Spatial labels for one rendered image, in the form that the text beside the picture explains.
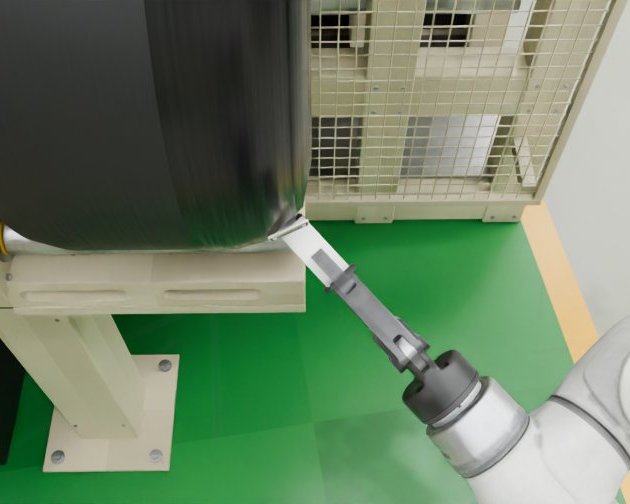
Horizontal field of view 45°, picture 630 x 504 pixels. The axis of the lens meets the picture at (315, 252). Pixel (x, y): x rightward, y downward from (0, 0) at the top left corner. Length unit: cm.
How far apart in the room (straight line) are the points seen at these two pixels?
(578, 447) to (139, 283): 50
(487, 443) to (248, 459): 102
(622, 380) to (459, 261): 121
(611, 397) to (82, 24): 56
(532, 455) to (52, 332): 80
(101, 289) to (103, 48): 46
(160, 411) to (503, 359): 79
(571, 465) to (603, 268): 129
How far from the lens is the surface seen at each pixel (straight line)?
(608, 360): 79
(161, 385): 178
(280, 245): 86
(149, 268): 91
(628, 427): 79
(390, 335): 71
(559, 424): 78
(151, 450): 173
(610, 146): 228
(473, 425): 74
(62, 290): 94
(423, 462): 172
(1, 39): 54
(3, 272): 94
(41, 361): 140
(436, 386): 74
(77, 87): 54
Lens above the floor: 163
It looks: 58 degrees down
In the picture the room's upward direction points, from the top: straight up
